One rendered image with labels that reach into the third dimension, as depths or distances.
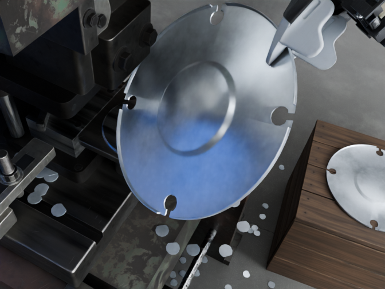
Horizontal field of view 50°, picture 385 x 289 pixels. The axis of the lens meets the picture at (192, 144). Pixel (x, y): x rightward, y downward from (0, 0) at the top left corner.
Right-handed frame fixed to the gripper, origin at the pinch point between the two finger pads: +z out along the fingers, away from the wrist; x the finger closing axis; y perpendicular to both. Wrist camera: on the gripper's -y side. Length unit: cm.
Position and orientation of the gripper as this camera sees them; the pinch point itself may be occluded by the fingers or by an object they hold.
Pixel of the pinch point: (274, 53)
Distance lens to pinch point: 50.4
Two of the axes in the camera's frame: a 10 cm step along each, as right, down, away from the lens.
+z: -6.7, 6.5, 3.6
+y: 4.2, 7.3, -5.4
